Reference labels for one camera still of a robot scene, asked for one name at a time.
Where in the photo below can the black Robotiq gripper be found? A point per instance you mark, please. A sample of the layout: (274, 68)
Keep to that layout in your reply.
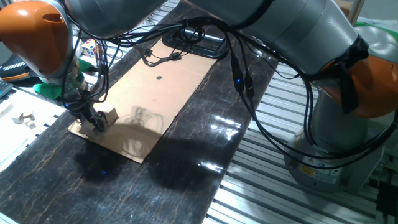
(79, 107)

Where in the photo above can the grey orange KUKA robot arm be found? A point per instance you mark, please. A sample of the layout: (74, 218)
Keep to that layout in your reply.
(311, 31)

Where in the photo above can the brown cardboard sheet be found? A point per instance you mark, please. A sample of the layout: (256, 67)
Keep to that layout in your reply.
(149, 102)

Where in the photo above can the Rubik's cube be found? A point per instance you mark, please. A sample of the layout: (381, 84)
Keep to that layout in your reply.
(88, 48)

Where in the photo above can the white paper sheet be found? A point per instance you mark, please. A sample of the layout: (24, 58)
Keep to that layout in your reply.
(12, 143)

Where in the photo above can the small wooden stick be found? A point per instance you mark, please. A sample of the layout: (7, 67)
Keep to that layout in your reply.
(6, 111)

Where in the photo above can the small black sensor board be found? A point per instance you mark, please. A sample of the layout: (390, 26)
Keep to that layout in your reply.
(148, 52)
(176, 56)

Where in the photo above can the orange black teach pendant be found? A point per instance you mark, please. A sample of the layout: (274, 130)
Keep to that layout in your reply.
(14, 73)

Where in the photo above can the dark marble pattern mat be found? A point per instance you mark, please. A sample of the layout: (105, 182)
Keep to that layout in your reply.
(202, 124)

